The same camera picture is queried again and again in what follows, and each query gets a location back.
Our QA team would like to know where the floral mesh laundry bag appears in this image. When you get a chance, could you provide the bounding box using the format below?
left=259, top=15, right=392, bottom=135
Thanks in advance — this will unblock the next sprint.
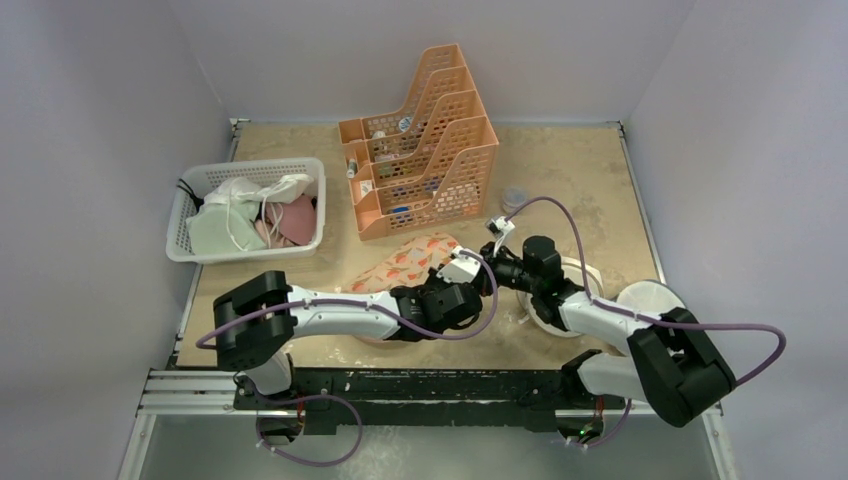
left=336, top=232, right=459, bottom=294

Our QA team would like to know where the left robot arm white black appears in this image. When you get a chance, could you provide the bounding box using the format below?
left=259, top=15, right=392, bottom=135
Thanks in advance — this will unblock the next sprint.
left=196, top=271, right=493, bottom=409

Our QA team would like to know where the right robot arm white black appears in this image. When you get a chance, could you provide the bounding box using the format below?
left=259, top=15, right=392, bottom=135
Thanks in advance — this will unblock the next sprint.
left=480, top=235, right=737, bottom=427

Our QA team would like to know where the white round mesh laundry bag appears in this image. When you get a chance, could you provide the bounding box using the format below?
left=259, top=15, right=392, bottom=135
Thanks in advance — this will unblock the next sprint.
left=516, top=256, right=605, bottom=339

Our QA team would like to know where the white round bag near edge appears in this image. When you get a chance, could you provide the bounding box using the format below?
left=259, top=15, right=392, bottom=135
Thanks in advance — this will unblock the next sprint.
left=615, top=280, right=686, bottom=314

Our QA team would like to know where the orange file organizer rack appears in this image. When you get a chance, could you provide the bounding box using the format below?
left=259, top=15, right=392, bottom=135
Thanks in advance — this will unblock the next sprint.
left=338, top=44, right=499, bottom=241

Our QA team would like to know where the white plastic basket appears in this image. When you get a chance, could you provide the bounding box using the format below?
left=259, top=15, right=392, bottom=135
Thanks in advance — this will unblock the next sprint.
left=165, top=157, right=327, bottom=265

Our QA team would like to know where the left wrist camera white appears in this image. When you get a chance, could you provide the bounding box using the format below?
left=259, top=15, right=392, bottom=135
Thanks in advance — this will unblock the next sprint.
left=436, top=246, right=481, bottom=284

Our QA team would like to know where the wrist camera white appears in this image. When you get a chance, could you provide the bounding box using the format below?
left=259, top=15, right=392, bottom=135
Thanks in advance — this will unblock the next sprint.
left=485, top=216, right=515, bottom=255
left=436, top=246, right=481, bottom=284

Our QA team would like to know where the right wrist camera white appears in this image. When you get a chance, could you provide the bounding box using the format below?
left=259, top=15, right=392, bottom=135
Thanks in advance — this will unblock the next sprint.
left=485, top=216, right=515, bottom=255

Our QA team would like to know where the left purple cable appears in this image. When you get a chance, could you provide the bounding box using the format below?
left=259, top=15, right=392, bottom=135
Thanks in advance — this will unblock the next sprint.
left=195, top=248, right=499, bottom=351

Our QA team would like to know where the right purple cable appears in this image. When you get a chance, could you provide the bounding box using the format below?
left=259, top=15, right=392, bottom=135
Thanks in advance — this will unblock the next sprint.
left=503, top=195, right=788, bottom=389

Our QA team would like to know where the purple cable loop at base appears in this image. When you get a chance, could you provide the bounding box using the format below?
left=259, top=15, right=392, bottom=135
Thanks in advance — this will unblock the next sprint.
left=254, top=394, right=364, bottom=469

